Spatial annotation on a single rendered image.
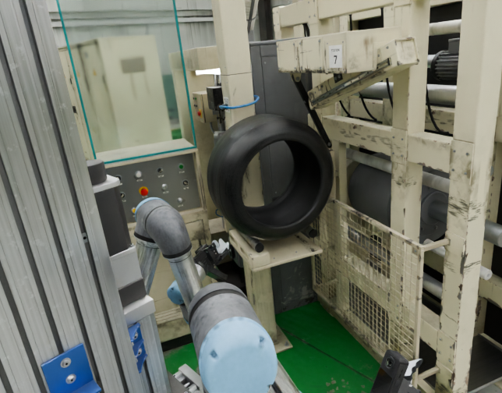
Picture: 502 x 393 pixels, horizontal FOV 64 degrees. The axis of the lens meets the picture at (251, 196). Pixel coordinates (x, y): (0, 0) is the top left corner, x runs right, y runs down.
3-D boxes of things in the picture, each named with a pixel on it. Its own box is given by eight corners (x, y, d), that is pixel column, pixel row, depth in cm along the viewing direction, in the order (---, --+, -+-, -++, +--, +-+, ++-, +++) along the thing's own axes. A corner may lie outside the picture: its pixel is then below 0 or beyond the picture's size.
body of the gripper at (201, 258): (215, 240, 158) (198, 258, 149) (225, 258, 160) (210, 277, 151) (202, 243, 162) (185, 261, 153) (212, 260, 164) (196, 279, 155)
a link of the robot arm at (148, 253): (108, 362, 129) (150, 203, 123) (99, 338, 141) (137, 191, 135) (144, 361, 136) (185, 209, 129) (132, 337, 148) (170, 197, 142)
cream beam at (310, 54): (277, 73, 200) (274, 41, 195) (320, 67, 207) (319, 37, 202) (345, 74, 145) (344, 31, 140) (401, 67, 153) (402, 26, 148)
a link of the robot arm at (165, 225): (187, 210, 118) (229, 334, 137) (174, 200, 127) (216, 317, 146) (150, 226, 113) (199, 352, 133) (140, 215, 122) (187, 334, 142)
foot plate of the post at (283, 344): (238, 335, 264) (238, 331, 263) (275, 323, 272) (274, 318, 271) (252, 362, 240) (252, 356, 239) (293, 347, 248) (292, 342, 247)
